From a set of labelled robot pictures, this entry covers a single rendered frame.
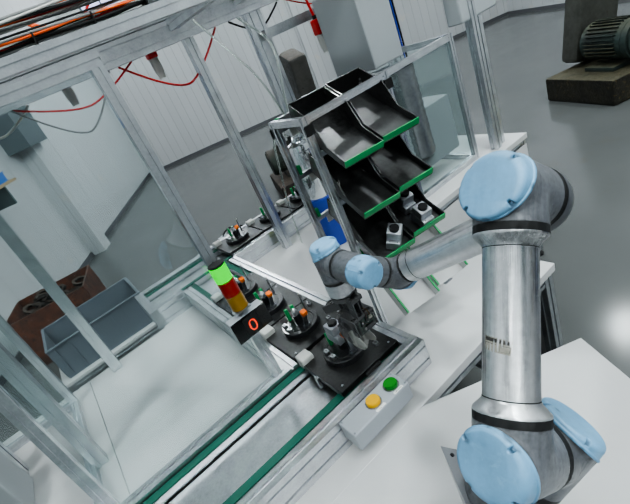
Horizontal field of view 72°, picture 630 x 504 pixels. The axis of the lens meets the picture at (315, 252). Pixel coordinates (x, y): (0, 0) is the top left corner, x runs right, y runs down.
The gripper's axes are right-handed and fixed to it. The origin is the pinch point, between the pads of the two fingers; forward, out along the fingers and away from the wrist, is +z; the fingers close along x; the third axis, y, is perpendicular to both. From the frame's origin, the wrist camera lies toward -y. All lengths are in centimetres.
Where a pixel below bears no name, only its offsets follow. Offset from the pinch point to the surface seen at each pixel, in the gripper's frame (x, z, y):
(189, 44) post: 43, -92, -120
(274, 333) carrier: -8.3, 9.4, -45.7
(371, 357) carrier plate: 2.7, 9.4, -3.3
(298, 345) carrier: -7.0, 9.4, -30.9
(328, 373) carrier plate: -9.2, 9.4, -10.7
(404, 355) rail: 9.1, 10.4, 4.2
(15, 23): -23, -110, -67
